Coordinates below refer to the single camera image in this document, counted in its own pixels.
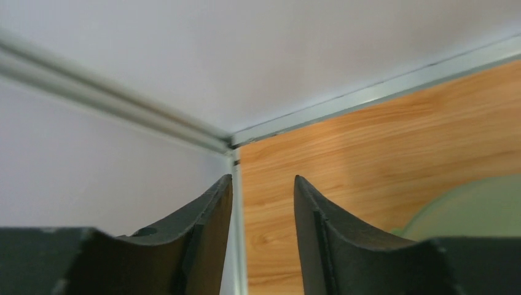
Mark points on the aluminium frame rail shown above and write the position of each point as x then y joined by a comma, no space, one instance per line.
39,68

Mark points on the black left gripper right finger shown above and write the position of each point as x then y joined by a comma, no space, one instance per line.
342,254

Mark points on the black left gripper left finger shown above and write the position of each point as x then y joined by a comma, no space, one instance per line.
182,253

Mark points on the green hard-shell suitcase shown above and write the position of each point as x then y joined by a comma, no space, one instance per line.
487,207

